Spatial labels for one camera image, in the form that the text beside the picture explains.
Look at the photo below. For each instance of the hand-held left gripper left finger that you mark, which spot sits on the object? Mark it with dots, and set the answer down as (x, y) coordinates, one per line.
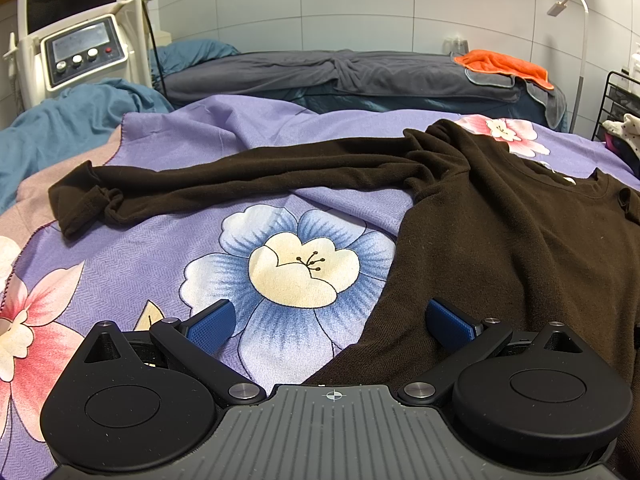
(212, 326)

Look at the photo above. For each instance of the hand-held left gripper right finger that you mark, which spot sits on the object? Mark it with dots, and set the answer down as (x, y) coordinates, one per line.
(450, 327)

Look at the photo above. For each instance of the dark brown long-sleeve shirt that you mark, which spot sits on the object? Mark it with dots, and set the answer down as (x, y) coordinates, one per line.
(500, 240)

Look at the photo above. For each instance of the purple floral blanket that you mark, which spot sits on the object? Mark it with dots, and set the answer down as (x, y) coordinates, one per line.
(280, 260)

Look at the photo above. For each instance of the massage bed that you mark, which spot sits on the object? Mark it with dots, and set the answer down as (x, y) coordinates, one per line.
(380, 102)

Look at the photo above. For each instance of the teal blue bedsheet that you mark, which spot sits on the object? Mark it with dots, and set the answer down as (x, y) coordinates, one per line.
(65, 120)

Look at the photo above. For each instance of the white dotted cloth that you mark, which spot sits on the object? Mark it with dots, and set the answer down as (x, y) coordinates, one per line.
(625, 132)

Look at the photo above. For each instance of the orange towel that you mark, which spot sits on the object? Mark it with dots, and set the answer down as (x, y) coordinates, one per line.
(505, 66)

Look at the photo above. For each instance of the white floor lamp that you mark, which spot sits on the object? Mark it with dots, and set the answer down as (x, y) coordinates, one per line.
(575, 40)

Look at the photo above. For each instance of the white beauty machine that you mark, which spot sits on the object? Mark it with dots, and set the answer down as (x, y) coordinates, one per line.
(65, 25)

